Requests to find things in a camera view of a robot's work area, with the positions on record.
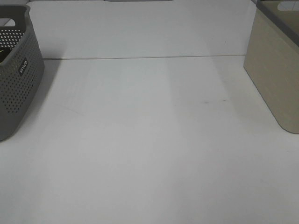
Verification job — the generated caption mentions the grey perforated plastic basket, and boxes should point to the grey perforated plastic basket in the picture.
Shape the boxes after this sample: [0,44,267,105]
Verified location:
[0,5,44,140]

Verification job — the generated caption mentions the beige plastic storage box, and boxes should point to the beige plastic storage box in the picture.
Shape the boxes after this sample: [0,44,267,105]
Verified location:
[244,0,299,134]

